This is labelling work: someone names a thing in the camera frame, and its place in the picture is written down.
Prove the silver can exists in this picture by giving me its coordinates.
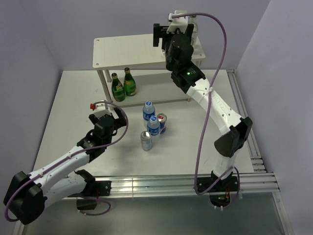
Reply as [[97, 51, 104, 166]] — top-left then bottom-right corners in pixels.
[[140, 131, 152, 151]]

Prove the water bottle blue label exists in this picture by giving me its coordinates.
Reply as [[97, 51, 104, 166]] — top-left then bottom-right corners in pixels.
[[147, 116, 160, 142], [142, 101, 156, 128]]

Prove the red bull can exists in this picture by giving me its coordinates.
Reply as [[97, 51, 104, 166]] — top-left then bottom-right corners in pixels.
[[157, 113, 167, 134]]

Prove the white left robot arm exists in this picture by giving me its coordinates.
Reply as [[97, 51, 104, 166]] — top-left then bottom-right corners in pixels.
[[3, 107, 129, 225]]

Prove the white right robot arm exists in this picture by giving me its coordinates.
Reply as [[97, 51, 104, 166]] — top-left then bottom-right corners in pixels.
[[153, 23, 252, 191]]

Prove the white two-tier shelf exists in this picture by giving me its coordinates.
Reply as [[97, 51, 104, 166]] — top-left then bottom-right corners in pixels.
[[93, 31, 205, 108]]

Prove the green bottle red label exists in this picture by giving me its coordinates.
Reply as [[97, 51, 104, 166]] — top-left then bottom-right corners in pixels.
[[112, 73, 126, 102]]

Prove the green bottle yellow label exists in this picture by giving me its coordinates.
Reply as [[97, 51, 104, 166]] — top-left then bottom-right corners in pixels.
[[124, 68, 136, 96]]

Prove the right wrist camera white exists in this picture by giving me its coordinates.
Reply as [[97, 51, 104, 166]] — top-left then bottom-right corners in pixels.
[[166, 10, 188, 34]]

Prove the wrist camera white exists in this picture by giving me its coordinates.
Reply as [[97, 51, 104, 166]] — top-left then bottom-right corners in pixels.
[[90, 99, 111, 118], [166, 10, 188, 34]]

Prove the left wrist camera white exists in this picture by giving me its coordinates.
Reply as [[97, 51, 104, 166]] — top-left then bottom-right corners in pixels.
[[90, 99, 111, 118]]

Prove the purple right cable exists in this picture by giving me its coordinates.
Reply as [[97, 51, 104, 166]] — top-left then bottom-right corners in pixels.
[[171, 12, 242, 211]]

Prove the purple cable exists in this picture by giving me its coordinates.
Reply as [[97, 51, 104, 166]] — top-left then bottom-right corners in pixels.
[[171, 12, 242, 211], [4, 100, 129, 222]]

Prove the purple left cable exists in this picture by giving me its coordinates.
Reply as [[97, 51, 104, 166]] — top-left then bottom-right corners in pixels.
[[4, 100, 129, 222]]

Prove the aluminium side rail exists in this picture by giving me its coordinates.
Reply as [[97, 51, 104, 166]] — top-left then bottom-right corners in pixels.
[[226, 69, 294, 235]]

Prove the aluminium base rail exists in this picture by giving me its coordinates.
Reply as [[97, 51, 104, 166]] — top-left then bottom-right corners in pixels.
[[58, 171, 281, 200]]

